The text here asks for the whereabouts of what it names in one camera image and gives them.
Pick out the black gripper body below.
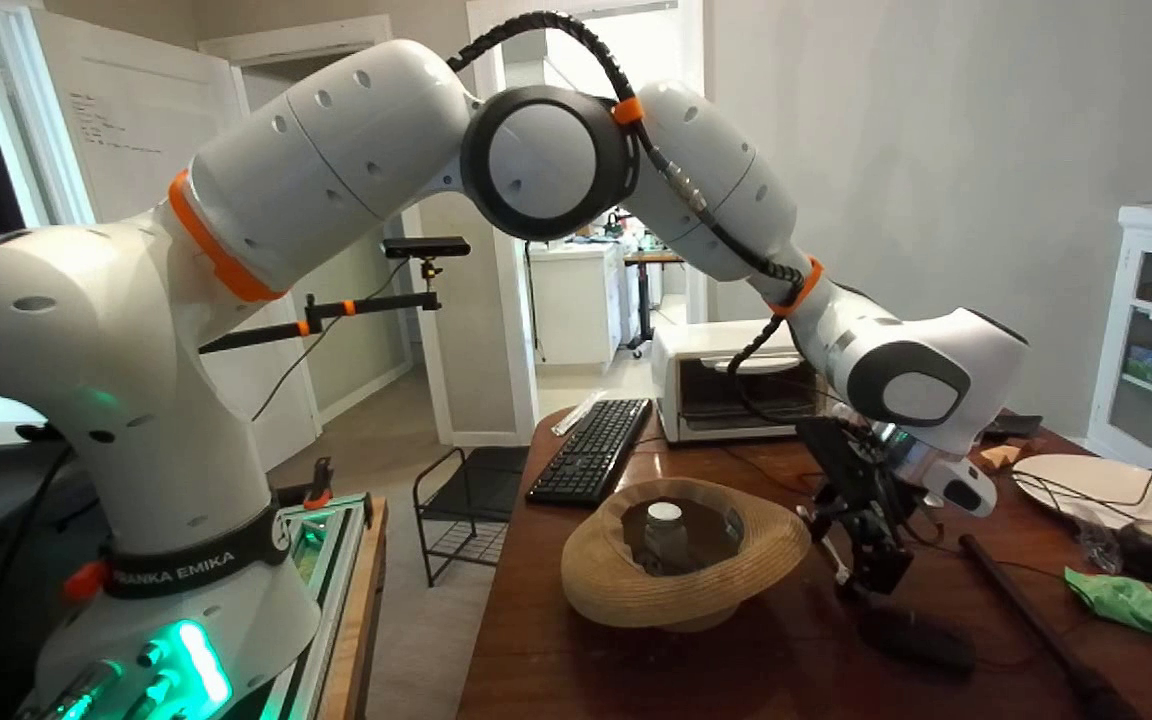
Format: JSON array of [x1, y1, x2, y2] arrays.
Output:
[[792, 413, 933, 536]]

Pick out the white microwave oven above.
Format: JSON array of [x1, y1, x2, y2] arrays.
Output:
[[648, 315, 827, 448]]

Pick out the small tan object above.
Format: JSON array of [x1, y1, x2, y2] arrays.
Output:
[[971, 438, 1038, 480]]

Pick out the long black rod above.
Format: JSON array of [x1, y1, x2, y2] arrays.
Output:
[[958, 528, 1149, 720]]

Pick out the blue tape roll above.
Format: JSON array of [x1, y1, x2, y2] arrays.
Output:
[[628, 505, 714, 568]]

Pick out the green crumpled wrapper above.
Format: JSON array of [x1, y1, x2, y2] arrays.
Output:
[[1057, 566, 1152, 642]]

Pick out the white round plate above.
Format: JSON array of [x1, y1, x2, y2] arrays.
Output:
[[1011, 451, 1152, 545]]

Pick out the tan straw hat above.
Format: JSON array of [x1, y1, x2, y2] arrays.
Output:
[[558, 471, 817, 638]]

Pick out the black computer keyboard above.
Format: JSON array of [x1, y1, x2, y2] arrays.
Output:
[[521, 396, 657, 514]]

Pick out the white kitchen counter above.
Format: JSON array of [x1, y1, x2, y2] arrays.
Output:
[[528, 231, 632, 375]]

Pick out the black metal chair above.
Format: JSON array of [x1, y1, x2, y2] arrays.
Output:
[[407, 445, 531, 592]]

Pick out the white door panel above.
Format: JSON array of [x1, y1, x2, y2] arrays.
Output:
[[397, 186, 543, 451]]

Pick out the white whiteboard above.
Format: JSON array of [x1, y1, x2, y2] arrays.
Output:
[[33, 9, 251, 225]]

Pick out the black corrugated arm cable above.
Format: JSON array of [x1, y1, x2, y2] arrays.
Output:
[[444, 9, 871, 433]]

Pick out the black stereo camera bar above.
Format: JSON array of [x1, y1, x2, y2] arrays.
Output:
[[377, 231, 478, 263]]

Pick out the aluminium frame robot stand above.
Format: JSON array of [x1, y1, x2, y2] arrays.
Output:
[[251, 492, 392, 720]]

